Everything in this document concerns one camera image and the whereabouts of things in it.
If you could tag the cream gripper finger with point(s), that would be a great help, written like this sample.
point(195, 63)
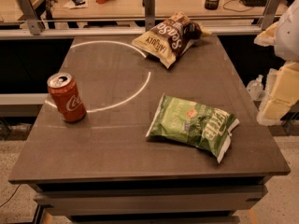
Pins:
point(267, 37)
point(280, 94)

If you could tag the green jalapeno chip bag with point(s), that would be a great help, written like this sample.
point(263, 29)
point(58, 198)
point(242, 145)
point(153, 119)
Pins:
point(193, 124)

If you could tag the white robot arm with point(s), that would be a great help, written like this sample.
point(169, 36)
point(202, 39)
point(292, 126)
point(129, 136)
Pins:
point(287, 34)

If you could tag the brown and yellow chip bag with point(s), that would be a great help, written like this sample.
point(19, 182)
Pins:
point(169, 39)

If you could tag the clear sanitizer bottle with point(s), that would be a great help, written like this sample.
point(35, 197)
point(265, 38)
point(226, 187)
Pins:
point(255, 87)

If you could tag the black mesh cup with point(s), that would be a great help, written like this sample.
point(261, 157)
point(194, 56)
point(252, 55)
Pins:
point(211, 4)

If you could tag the red Coca-Cola can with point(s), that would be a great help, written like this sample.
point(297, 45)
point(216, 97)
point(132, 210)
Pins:
point(63, 90)

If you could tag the right metal bracket post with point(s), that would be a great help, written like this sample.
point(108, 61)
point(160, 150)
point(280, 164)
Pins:
point(269, 14)

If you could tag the metal bracket post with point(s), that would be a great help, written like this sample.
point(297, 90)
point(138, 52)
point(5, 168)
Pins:
point(149, 6)
point(34, 24)
point(269, 14)

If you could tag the middle metal bracket post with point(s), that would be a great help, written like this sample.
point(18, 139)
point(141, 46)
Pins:
point(149, 6)

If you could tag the left metal bracket post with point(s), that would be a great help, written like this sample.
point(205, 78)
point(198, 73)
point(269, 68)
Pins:
point(34, 24)

